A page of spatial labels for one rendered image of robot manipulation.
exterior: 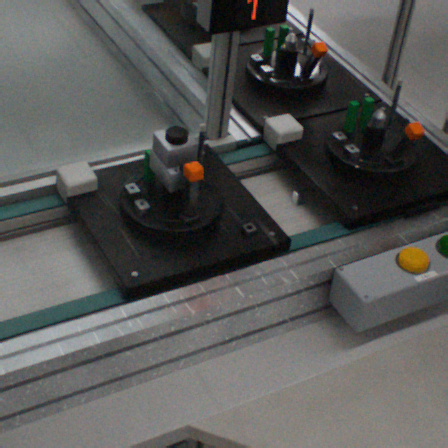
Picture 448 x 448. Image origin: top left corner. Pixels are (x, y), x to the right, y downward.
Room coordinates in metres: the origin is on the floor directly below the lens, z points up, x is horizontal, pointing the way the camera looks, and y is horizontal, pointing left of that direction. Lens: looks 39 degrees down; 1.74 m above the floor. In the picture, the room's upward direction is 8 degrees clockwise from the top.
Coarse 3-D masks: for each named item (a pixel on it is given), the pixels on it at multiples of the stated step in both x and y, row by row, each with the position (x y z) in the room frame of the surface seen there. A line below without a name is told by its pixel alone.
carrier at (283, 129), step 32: (288, 128) 1.16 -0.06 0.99; (320, 128) 1.20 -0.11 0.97; (352, 128) 1.17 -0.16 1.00; (384, 128) 1.14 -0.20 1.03; (288, 160) 1.12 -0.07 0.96; (320, 160) 1.12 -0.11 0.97; (352, 160) 1.10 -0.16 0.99; (384, 160) 1.11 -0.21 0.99; (416, 160) 1.13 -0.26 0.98; (320, 192) 1.05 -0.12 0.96; (352, 192) 1.05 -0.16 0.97; (384, 192) 1.06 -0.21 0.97; (416, 192) 1.07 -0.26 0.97; (352, 224) 0.99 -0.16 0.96
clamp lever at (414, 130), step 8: (400, 120) 1.10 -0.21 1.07; (408, 120) 1.11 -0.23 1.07; (408, 128) 1.08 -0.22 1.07; (416, 128) 1.08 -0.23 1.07; (408, 136) 1.08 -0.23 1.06; (416, 136) 1.08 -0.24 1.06; (400, 144) 1.09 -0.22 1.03; (408, 144) 1.09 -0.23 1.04; (392, 152) 1.10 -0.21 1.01; (400, 152) 1.09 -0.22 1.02
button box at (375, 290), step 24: (432, 240) 0.97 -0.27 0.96; (360, 264) 0.90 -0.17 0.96; (384, 264) 0.91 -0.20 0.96; (432, 264) 0.92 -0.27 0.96; (336, 288) 0.88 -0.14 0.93; (360, 288) 0.86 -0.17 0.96; (384, 288) 0.86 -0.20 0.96; (408, 288) 0.87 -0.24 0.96; (432, 288) 0.90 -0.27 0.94; (360, 312) 0.84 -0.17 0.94; (384, 312) 0.86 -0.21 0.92; (408, 312) 0.88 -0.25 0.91
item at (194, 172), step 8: (184, 168) 0.91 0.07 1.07; (192, 168) 0.91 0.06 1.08; (200, 168) 0.91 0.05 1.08; (192, 176) 0.90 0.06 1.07; (200, 176) 0.91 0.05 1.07; (192, 184) 0.91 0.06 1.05; (192, 192) 0.91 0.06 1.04; (184, 200) 0.91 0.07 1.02; (192, 200) 0.91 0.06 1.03; (184, 208) 0.91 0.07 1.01; (192, 208) 0.91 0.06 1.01
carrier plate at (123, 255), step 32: (96, 192) 0.97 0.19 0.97; (224, 192) 1.01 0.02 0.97; (96, 224) 0.90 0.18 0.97; (224, 224) 0.94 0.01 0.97; (256, 224) 0.95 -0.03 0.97; (128, 256) 0.85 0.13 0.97; (160, 256) 0.86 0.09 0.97; (192, 256) 0.86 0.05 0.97; (224, 256) 0.87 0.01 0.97; (256, 256) 0.89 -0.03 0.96; (128, 288) 0.79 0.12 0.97; (160, 288) 0.82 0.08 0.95
